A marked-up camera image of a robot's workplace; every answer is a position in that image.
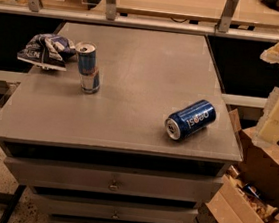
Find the blue pepsi can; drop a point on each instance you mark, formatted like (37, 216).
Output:
(184, 123)

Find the red bull can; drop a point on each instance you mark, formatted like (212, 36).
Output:
(88, 71)

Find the grey metal railing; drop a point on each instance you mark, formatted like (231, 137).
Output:
(236, 18)

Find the open cardboard box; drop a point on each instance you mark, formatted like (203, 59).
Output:
(250, 191)

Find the grey drawer cabinet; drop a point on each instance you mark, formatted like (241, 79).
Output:
(68, 146)

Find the top drawer round knob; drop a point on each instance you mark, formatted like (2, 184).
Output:
(113, 186)

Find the crumpled blue chip bag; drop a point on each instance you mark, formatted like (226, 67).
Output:
(49, 51)

